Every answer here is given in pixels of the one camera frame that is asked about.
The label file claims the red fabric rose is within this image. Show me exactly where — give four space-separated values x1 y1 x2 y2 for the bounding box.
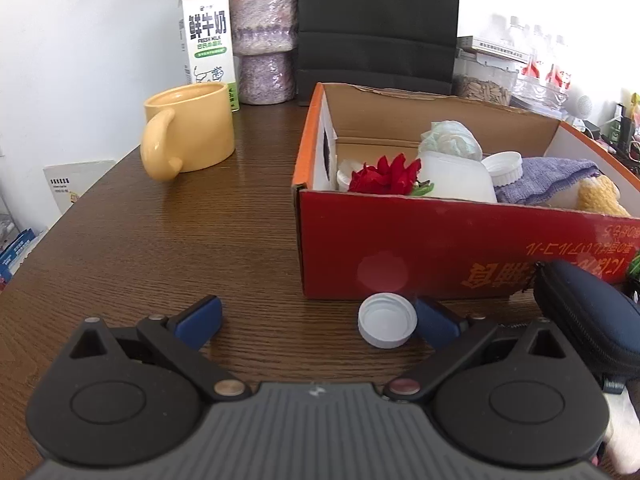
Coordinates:
348 153 435 196

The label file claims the white robot figurine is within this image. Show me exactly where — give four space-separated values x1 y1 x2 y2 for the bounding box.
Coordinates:
564 88 592 129

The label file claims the black paper bag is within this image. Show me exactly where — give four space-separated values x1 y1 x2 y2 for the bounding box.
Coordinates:
296 0 459 103

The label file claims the navy blue zip case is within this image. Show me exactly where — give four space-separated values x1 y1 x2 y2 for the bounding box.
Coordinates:
533 260 639 382

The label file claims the purple ceramic vase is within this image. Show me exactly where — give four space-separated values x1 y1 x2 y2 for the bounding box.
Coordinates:
229 0 298 105

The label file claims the grey metal tin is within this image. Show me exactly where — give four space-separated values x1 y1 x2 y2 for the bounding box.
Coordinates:
509 78 567 119

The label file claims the white booklet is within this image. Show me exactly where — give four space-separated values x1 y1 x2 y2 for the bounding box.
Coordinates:
43 160 115 214

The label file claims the clear seed container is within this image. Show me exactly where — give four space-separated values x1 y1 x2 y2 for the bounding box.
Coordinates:
452 51 518 106

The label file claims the white jar lid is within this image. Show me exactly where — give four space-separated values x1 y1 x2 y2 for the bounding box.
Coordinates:
482 151 523 188
357 292 418 349

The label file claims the white green milk carton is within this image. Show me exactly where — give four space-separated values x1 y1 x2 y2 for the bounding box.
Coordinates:
179 0 240 112

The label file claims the yellow ceramic mug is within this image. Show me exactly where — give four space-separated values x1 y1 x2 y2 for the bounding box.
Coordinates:
140 81 235 182

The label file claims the purple cloth pouch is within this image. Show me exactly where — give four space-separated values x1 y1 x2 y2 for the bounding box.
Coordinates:
495 157 601 206

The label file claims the white flat box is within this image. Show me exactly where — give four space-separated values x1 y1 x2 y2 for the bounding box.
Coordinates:
471 37 530 63

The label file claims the red cardboard box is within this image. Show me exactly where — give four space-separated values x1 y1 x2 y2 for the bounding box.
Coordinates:
292 84 639 299

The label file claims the clear plastic bag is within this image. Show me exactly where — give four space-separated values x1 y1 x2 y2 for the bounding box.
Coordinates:
418 120 483 162

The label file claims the yellow white plush toy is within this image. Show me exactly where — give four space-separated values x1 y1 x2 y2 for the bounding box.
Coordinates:
577 174 631 218

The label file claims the white quilted pad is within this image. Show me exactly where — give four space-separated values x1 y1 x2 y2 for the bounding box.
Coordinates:
603 388 640 474

